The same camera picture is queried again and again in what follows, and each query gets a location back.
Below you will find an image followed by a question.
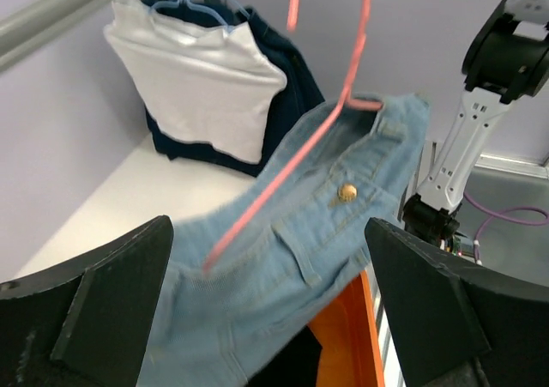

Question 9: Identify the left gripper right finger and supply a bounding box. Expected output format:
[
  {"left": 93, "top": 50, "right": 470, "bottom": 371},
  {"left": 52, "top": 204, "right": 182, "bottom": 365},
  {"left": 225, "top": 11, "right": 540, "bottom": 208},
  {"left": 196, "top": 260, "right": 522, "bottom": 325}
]
[{"left": 365, "top": 218, "right": 548, "bottom": 386}]

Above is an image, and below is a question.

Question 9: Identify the aluminium hanging rail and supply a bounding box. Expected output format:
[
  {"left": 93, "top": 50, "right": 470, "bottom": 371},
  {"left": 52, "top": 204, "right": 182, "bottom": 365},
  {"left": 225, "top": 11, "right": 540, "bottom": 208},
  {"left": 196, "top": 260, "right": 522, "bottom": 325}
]
[{"left": 1, "top": 0, "right": 111, "bottom": 71}]

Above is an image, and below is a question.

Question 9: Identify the dark blue denim garment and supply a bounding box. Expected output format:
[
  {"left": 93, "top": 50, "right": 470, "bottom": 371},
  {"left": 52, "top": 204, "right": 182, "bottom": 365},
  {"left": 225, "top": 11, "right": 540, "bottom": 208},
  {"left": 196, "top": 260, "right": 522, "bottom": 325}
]
[{"left": 146, "top": 3, "right": 324, "bottom": 177}]

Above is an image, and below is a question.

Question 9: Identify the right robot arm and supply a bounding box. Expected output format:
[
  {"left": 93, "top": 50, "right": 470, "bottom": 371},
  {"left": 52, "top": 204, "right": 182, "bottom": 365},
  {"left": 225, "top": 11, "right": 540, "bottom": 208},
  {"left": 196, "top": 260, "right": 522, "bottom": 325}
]
[{"left": 403, "top": 0, "right": 548, "bottom": 245}]

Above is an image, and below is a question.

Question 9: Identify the white garment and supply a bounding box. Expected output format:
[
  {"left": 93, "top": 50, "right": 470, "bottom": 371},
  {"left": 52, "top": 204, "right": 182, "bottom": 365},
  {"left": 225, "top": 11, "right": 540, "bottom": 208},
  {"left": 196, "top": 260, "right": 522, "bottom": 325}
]
[{"left": 104, "top": 0, "right": 287, "bottom": 164}]

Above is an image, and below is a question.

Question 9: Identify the orange plastic basket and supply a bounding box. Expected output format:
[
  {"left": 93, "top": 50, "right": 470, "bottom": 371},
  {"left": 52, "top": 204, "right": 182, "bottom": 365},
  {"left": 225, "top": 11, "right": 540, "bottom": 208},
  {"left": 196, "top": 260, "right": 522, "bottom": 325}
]
[{"left": 309, "top": 271, "right": 385, "bottom": 387}]

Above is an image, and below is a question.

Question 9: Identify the black skirt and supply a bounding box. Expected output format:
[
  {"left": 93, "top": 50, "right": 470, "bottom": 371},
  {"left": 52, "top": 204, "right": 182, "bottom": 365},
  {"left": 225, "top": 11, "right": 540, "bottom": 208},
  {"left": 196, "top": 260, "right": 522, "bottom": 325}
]
[{"left": 247, "top": 327, "right": 323, "bottom": 387}]

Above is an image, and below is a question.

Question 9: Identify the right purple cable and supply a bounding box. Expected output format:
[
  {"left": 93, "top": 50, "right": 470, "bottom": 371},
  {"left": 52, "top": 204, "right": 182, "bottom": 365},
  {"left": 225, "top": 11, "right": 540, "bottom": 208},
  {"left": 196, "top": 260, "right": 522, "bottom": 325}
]
[{"left": 462, "top": 189, "right": 549, "bottom": 268}]

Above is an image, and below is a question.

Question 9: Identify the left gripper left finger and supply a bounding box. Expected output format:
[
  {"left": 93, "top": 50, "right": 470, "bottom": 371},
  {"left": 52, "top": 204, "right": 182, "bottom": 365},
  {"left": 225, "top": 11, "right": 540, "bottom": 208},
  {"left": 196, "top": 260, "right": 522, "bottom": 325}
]
[{"left": 1, "top": 215, "right": 173, "bottom": 387}]

